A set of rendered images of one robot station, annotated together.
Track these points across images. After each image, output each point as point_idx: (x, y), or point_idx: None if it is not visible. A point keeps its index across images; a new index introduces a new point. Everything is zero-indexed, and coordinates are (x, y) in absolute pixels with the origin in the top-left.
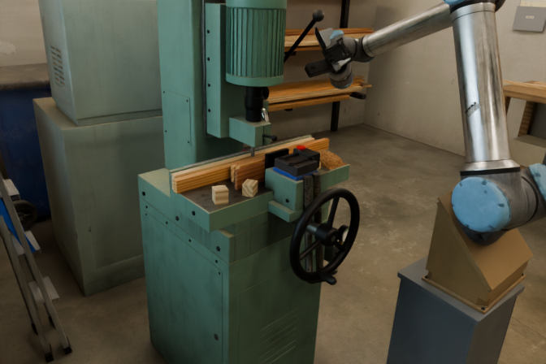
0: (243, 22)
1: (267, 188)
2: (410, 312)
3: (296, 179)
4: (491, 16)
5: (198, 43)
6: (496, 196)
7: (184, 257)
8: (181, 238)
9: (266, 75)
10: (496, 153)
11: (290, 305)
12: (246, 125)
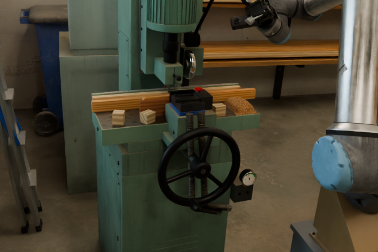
0: None
1: (165, 120)
2: None
3: (180, 114)
4: None
5: None
6: (337, 156)
7: (108, 169)
8: (107, 152)
9: (172, 23)
10: (354, 116)
11: (189, 230)
12: (161, 65)
